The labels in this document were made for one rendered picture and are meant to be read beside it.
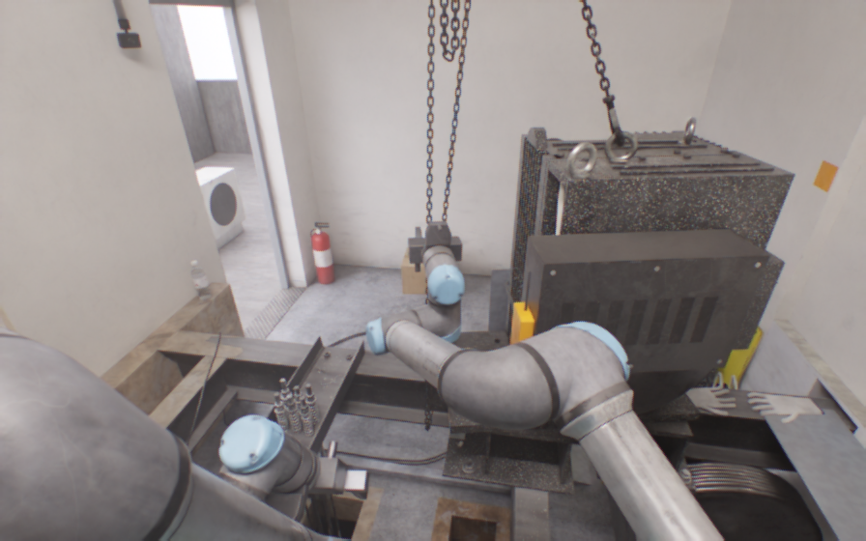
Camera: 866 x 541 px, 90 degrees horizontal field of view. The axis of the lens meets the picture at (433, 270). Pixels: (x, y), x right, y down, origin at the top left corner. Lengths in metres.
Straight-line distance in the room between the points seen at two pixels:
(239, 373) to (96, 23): 1.51
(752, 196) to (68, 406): 1.16
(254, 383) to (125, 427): 1.92
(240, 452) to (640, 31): 3.17
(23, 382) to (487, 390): 0.46
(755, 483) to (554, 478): 0.64
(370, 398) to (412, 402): 0.19
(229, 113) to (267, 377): 6.64
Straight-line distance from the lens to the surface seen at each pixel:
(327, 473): 0.81
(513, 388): 0.60
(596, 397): 0.64
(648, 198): 1.05
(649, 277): 0.98
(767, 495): 1.83
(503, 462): 1.55
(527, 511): 1.48
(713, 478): 1.79
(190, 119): 8.28
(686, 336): 1.12
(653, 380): 1.18
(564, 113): 3.36
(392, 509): 2.25
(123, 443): 0.34
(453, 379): 0.64
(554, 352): 0.63
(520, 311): 0.98
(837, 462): 1.99
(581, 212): 1.00
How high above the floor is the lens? 1.90
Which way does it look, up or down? 29 degrees down
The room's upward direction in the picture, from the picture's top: 1 degrees counter-clockwise
